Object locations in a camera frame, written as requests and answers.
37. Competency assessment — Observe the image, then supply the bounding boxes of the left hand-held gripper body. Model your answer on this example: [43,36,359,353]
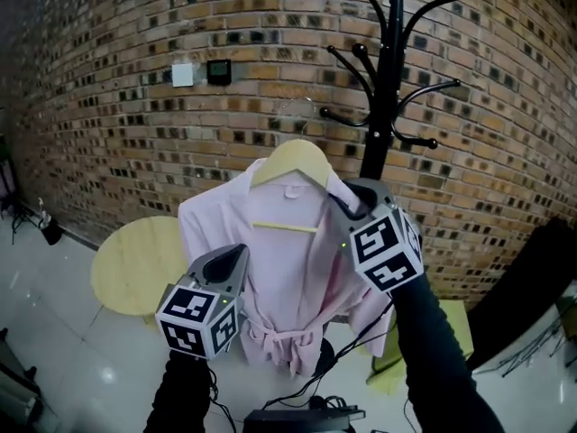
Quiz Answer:
[155,273,246,361]

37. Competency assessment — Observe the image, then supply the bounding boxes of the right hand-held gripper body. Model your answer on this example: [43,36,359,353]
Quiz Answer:
[338,203,426,294]

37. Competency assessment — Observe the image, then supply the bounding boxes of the light pink robe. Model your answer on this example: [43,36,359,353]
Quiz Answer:
[177,158,398,379]

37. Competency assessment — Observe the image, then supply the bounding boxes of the wooden clothes hanger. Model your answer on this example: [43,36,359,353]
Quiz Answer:
[250,97,335,235]

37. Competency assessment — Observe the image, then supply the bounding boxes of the person's right forearm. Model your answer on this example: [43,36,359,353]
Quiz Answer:
[386,272,502,433]

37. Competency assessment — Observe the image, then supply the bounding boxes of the person's left forearm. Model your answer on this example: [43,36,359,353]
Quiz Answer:
[142,348,223,433]

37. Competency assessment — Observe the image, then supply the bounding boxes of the round yellow wooden table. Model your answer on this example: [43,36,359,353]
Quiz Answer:
[89,216,191,329]

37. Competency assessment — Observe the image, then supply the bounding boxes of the yellow green stool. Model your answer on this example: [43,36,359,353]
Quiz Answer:
[363,299,475,397]

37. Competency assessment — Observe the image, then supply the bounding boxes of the black metal coat rack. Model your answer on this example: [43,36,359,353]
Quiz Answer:
[315,0,477,373]

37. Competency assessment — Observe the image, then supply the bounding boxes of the black equipment box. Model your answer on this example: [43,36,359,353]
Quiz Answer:
[242,404,362,433]

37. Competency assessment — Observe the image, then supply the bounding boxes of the small black bin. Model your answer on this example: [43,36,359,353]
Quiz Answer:
[38,216,63,247]

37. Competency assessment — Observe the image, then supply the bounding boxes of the black metal stand legs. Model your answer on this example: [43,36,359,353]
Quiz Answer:
[494,311,577,379]

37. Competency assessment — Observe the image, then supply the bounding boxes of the black cable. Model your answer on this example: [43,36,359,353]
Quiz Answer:
[262,299,394,412]

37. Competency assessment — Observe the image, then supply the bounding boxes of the black wall control panel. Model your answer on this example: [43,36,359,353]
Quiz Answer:
[206,59,234,87]

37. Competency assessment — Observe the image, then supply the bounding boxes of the white wall switch plate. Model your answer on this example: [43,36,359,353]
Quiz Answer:
[171,62,195,88]

